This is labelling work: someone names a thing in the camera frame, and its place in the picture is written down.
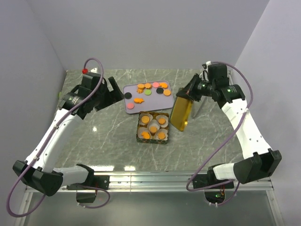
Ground orange sandwich cookie top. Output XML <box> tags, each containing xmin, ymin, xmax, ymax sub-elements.
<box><xmin>137</xmin><ymin>84</ymin><xmax>145</xmax><ymax>89</ymax></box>

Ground black sandwich cookie left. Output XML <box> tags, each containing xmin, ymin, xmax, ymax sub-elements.
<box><xmin>124</xmin><ymin>92</ymin><xmax>132</xmax><ymax>99</ymax></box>

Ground pink round cookie right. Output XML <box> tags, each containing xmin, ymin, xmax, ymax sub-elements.
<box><xmin>152</xmin><ymin>82</ymin><xmax>159</xmax><ymax>88</ymax></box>

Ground orange leaf cookie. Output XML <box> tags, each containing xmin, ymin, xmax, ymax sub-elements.
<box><xmin>144</xmin><ymin>83</ymin><xmax>152</xmax><ymax>89</ymax></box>

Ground black sandwich cookie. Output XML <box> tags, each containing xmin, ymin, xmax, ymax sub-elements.
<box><xmin>124</xmin><ymin>92</ymin><xmax>132</xmax><ymax>99</ymax></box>
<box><xmin>156</xmin><ymin>87</ymin><xmax>164</xmax><ymax>94</ymax></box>

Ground green round cookie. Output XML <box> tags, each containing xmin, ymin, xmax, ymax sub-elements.
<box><xmin>144</xmin><ymin>89</ymin><xmax>152</xmax><ymax>96</ymax></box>

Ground white paper cup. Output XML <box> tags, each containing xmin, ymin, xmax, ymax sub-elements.
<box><xmin>154</xmin><ymin>129</ymin><xmax>168</xmax><ymax>141</ymax></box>
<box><xmin>139</xmin><ymin>113</ymin><xmax>153</xmax><ymax>125</ymax></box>
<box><xmin>137</xmin><ymin>127</ymin><xmax>151</xmax><ymax>139</ymax></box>
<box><xmin>156</xmin><ymin>114</ymin><xmax>168</xmax><ymax>128</ymax></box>
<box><xmin>147</xmin><ymin>120</ymin><xmax>160</xmax><ymax>134</ymax></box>

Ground pink round cookie left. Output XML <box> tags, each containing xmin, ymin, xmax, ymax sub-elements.
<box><xmin>127</xmin><ymin>103</ymin><xmax>135</xmax><ymax>109</ymax></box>

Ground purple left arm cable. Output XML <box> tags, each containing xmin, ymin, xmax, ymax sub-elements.
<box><xmin>6</xmin><ymin>57</ymin><xmax>111</xmax><ymax>218</ymax></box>

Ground orange flower cookie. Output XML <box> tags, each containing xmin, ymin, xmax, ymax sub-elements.
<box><xmin>157</xmin><ymin>132</ymin><xmax>166</xmax><ymax>140</ymax></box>

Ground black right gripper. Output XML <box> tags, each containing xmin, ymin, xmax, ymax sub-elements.
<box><xmin>176</xmin><ymin>73</ymin><xmax>215</xmax><ymax>102</ymax></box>

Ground black sandwich cookie right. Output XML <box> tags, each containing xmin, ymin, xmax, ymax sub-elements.
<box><xmin>156</xmin><ymin>87</ymin><xmax>164</xmax><ymax>94</ymax></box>

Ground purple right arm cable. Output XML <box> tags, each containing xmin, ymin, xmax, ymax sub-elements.
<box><xmin>186</xmin><ymin>61</ymin><xmax>253</xmax><ymax>207</ymax></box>

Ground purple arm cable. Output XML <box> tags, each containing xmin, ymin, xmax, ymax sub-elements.
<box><xmin>186</xmin><ymin>61</ymin><xmax>253</xmax><ymax>207</ymax></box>
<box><xmin>6</xmin><ymin>57</ymin><xmax>111</xmax><ymax>218</ymax></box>

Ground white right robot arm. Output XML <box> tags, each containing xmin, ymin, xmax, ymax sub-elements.
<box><xmin>169</xmin><ymin>61</ymin><xmax>282</xmax><ymax>189</ymax></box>

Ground metal tongs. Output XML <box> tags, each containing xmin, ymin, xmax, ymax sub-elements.
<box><xmin>191</xmin><ymin>97</ymin><xmax>207</xmax><ymax>119</ymax></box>

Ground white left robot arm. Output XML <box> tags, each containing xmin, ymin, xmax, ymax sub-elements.
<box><xmin>13</xmin><ymin>72</ymin><xmax>124</xmax><ymax>196</ymax></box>

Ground pink round cookie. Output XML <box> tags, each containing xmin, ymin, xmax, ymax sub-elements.
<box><xmin>127</xmin><ymin>103</ymin><xmax>135</xmax><ymax>109</ymax></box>
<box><xmin>152</xmin><ymin>82</ymin><xmax>159</xmax><ymax>88</ymax></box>

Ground green gold cookie tin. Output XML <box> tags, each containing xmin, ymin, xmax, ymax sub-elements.
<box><xmin>136</xmin><ymin>112</ymin><xmax>169</xmax><ymax>145</ymax></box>

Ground purple tray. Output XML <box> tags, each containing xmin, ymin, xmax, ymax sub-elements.
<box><xmin>123</xmin><ymin>80</ymin><xmax>174</xmax><ymax>114</ymax></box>

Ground gold tin lid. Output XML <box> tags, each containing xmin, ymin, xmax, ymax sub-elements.
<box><xmin>170</xmin><ymin>94</ymin><xmax>193</xmax><ymax>131</ymax></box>

